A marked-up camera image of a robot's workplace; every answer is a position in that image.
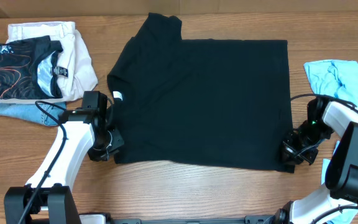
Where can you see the plain black t-shirt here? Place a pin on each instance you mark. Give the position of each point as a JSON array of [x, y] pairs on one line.
[[208, 102]]

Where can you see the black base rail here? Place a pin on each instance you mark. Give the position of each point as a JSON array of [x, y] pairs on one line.
[[179, 221]]

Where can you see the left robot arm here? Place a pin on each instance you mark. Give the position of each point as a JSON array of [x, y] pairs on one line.
[[46, 196]]

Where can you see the blue folded jeans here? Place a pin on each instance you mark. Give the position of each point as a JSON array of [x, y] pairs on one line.
[[26, 112]]

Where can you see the black patterned folded shirt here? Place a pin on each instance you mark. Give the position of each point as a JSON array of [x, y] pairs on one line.
[[27, 69]]

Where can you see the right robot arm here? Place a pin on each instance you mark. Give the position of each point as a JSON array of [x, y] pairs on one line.
[[339, 192]]

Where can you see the beige folded trousers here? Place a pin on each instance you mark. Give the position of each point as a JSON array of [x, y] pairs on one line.
[[75, 56]]

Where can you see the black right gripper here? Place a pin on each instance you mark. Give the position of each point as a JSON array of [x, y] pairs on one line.
[[291, 151]]

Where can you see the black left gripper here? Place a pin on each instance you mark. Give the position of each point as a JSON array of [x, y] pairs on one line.
[[119, 140]]

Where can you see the light blue crumpled garment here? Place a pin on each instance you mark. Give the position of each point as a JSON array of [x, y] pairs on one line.
[[339, 79]]

